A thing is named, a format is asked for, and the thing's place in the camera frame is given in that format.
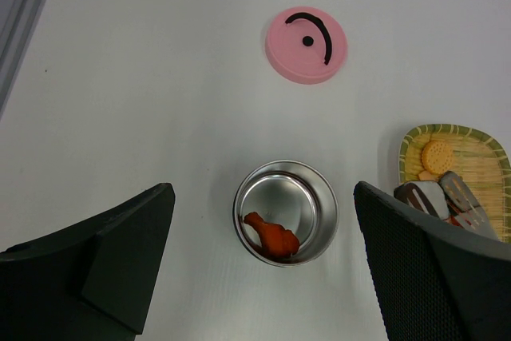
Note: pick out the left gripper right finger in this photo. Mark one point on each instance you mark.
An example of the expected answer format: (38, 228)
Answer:
(433, 280)

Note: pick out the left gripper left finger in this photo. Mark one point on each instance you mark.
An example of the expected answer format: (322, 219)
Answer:
(95, 277)

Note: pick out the black white sushi toy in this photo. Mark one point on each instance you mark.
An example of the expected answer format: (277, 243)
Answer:
(426, 196)

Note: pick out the silver metal tongs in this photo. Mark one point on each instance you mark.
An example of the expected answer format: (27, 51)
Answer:
(467, 210)

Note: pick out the salmon toy slice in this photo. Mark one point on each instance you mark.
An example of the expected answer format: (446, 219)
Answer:
(427, 176)

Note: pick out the round orange cracker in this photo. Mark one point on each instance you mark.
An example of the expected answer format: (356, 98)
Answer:
(437, 157)

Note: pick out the red toy chicken drumstick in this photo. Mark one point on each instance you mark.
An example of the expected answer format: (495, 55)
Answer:
(276, 241)

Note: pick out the steel round lunch bowl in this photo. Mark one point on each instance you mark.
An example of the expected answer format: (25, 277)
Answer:
(294, 195)

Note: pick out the green woven bamboo tray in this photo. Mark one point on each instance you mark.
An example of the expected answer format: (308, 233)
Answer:
(479, 160)

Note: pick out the pink round lid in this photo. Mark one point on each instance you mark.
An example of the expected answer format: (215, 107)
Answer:
(305, 45)

